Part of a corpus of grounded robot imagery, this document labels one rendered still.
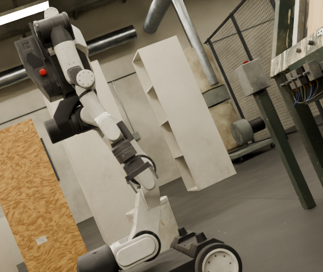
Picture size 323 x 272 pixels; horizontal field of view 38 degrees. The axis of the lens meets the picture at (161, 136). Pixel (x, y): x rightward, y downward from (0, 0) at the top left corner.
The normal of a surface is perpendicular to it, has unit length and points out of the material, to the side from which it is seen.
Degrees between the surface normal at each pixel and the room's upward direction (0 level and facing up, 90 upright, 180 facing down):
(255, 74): 90
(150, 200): 115
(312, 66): 90
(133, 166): 88
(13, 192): 90
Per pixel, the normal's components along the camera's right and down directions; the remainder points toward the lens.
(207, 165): 0.19, -0.12
